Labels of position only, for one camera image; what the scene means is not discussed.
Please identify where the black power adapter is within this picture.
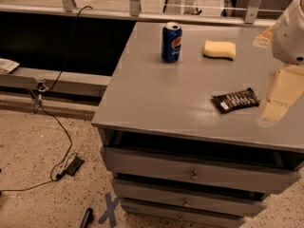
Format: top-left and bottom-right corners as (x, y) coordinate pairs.
(65, 157), (85, 176)

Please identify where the white paper on rail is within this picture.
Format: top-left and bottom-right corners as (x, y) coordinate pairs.
(0, 58), (19, 74)

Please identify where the bottom grey drawer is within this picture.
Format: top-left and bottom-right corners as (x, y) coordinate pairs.
(121, 199), (245, 228)

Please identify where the grey drawer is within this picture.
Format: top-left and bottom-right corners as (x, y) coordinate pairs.
(112, 180), (266, 217)
(102, 147), (301, 194)
(121, 199), (245, 228)

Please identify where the blue pepsi soda can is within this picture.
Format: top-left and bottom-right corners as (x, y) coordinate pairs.
(161, 22), (182, 63)

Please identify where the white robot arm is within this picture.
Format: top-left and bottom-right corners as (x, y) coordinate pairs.
(272, 0), (304, 65)

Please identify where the grey drawer cabinet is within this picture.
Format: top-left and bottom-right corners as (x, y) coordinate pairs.
(90, 21), (304, 228)

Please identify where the yellow sponge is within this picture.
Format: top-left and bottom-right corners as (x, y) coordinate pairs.
(203, 40), (237, 60)

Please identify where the black cylindrical object on floor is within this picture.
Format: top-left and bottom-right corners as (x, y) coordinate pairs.
(80, 208), (93, 228)

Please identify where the black rxbar chocolate wrapper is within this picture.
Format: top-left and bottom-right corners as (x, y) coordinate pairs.
(211, 87), (260, 114)

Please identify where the black cable on floor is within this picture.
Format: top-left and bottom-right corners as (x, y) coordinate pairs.
(0, 5), (94, 194)

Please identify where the blue tape cross mark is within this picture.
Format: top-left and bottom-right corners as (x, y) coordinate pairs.
(98, 192), (120, 228)

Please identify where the top grey drawer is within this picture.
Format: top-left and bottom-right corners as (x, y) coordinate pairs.
(102, 147), (301, 194)

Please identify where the middle grey drawer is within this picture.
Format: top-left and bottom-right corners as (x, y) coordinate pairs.
(112, 180), (266, 217)

